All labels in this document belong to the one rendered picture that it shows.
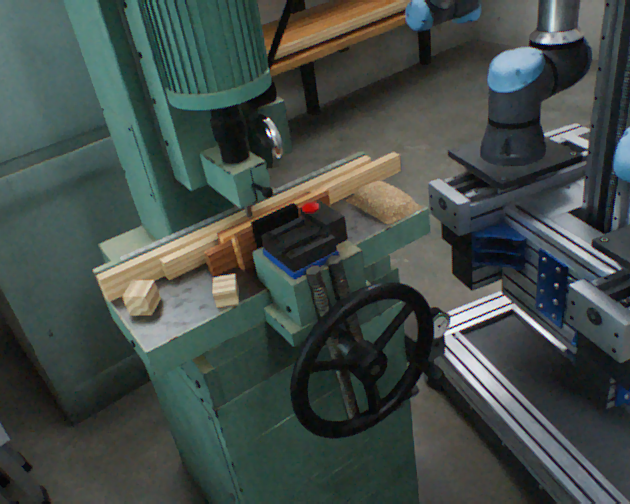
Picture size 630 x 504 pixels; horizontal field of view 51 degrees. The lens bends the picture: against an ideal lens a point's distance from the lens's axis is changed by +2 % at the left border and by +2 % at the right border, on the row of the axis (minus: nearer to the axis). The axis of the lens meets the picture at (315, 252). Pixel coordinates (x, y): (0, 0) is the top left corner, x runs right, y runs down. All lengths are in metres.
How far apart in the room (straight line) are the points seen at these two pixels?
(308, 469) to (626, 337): 0.68
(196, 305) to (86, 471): 1.17
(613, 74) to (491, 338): 0.88
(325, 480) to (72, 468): 0.98
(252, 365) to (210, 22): 0.58
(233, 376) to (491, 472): 0.98
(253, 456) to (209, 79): 0.71
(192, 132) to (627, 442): 1.24
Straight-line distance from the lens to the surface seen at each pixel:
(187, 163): 1.25
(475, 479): 1.94
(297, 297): 1.04
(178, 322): 1.11
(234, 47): 1.05
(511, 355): 1.97
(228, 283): 1.11
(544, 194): 1.67
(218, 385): 1.18
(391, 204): 1.26
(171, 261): 1.20
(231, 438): 1.28
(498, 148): 1.60
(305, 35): 3.54
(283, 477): 1.43
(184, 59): 1.05
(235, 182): 1.15
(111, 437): 2.28
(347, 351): 1.09
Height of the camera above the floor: 1.56
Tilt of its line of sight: 34 degrees down
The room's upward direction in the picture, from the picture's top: 10 degrees counter-clockwise
